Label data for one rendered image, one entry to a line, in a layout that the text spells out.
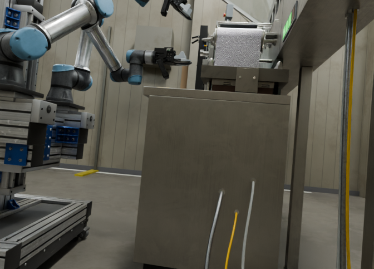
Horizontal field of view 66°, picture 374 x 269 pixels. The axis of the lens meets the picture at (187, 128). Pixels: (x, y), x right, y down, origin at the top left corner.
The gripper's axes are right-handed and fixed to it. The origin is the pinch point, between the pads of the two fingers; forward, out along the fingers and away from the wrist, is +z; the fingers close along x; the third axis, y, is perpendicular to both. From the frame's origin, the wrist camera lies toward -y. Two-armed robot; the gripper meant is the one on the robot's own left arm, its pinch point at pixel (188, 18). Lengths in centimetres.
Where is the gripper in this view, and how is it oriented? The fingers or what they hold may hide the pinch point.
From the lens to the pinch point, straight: 175.0
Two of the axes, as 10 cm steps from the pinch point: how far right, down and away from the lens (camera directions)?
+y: 7.0, -7.1, -0.6
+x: 1.4, 0.5, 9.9
